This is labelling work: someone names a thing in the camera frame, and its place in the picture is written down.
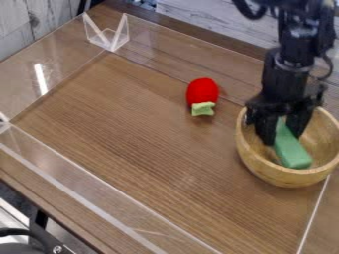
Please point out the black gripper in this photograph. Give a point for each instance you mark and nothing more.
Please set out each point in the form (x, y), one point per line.
(266, 107)

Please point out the green rectangular block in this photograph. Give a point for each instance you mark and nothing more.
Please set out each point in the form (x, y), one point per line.
(290, 151)

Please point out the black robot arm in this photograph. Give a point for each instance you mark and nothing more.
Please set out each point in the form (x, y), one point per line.
(289, 94)

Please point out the light wooden bowl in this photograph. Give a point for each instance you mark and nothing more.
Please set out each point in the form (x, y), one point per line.
(320, 140)

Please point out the red plush strawberry toy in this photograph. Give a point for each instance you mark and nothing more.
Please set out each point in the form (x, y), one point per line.
(202, 96)

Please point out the black table leg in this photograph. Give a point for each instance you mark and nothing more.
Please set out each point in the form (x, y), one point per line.
(41, 219)

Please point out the clear acrylic corner bracket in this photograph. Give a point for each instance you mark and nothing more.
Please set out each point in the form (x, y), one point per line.
(107, 38)

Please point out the clear acrylic tray wall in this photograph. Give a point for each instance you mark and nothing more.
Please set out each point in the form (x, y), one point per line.
(111, 221)

